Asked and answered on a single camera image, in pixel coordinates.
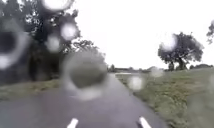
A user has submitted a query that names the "distant low hedge line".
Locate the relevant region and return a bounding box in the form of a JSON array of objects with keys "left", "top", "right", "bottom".
[{"left": 107, "top": 63, "right": 214, "bottom": 74}]

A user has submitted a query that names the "grey asphalt path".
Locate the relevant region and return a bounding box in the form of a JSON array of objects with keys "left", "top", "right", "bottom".
[{"left": 0, "top": 72, "right": 169, "bottom": 128}]

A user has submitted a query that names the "robot's own part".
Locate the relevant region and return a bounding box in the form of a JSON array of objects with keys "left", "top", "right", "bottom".
[
  {"left": 66, "top": 117, "right": 80, "bottom": 128},
  {"left": 138, "top": 116, "right": 152, "bottom": 128}
]

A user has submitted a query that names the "large lone tree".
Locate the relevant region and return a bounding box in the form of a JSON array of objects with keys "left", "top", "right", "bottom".
[{"left": 157, "top": 31, "right": 205, "bottom": 72}]

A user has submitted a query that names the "row of dark trees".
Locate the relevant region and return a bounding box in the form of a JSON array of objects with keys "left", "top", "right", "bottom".
[{"left": 0, "top": 0, "right": 108, "bottom": 86}]

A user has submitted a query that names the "grass field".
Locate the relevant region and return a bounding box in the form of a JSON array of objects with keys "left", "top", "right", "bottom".
[{"left": 115, "top": 66, "right": 214, "bottom": 128}]

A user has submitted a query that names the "grass verge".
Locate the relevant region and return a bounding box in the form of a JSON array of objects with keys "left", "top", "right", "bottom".
[{"left": 0, "top": 78, "right": 64, "bottom": 104}]

